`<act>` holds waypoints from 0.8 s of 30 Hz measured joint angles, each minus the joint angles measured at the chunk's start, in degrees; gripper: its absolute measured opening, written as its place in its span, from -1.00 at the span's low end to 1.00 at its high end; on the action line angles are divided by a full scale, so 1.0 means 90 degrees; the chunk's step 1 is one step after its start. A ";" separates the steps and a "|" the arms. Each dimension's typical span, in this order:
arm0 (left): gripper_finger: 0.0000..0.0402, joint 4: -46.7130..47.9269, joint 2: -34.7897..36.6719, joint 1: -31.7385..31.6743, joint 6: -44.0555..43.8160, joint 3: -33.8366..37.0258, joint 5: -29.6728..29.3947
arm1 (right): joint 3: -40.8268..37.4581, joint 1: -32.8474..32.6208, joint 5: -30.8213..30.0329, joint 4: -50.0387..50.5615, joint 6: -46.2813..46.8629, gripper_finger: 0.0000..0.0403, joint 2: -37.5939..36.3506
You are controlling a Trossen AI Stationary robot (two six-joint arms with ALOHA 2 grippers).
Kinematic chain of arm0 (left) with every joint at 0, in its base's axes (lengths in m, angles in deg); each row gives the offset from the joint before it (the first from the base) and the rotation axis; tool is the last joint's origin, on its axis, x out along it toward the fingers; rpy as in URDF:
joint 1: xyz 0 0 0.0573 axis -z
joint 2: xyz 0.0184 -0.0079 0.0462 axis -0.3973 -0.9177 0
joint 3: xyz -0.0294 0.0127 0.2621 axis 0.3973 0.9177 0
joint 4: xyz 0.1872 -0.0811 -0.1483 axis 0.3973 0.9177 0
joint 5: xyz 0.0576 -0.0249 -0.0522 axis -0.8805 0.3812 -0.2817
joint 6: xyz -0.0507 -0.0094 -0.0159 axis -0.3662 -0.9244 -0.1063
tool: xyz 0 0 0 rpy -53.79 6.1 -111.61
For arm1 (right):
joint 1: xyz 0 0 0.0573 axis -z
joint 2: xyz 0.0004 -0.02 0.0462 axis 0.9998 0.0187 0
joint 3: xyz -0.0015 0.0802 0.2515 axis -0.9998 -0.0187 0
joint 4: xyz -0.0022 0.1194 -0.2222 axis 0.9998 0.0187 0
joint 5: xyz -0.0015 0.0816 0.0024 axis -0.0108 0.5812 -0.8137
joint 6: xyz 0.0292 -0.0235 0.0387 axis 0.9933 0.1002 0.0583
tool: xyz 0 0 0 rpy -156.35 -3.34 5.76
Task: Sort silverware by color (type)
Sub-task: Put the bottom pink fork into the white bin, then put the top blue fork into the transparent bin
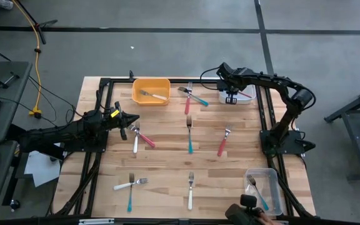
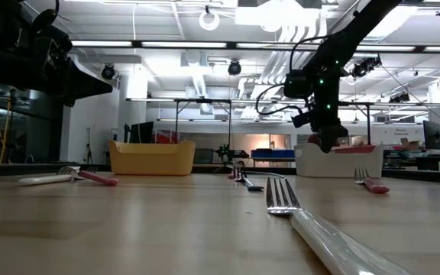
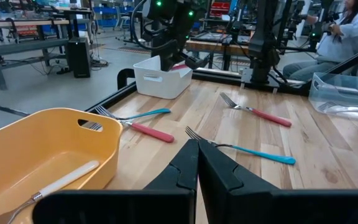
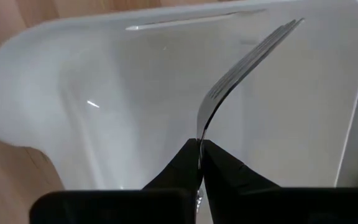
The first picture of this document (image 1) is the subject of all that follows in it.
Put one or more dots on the white plastic bin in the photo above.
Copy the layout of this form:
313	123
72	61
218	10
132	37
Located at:
245	100

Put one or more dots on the black aluminium table frame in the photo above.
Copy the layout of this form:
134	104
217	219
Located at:
183	81

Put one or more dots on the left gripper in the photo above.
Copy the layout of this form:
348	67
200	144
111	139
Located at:
112	120

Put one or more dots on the clear plastic bin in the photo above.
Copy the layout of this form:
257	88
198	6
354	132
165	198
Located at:
270	187

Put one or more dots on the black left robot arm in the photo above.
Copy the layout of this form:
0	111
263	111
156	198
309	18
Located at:
67	134

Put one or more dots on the white paper sheet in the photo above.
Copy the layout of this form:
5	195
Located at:
42	170

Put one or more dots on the orange plastic bin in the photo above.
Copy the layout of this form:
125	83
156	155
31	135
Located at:
151	100

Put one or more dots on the black table clamp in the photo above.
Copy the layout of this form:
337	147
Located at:
131	74

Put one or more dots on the black round knob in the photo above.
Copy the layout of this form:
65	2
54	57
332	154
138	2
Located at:
14	205

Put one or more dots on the person's shoe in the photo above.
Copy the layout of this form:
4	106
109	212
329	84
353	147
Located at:
5	4

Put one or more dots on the dark handheld device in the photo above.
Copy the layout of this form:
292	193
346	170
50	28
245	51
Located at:
245	215

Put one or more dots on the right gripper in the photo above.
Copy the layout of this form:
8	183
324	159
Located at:
230	85

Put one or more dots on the person's hand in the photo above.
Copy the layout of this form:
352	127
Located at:
269	220

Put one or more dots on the black tripod stand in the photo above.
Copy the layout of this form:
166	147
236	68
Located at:
41	32

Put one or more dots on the grey desk with keyboard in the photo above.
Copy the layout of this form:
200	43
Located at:
11	103

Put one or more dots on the black metal cart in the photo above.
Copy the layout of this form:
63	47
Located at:
358	137

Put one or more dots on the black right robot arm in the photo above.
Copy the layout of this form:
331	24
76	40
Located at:
273	81

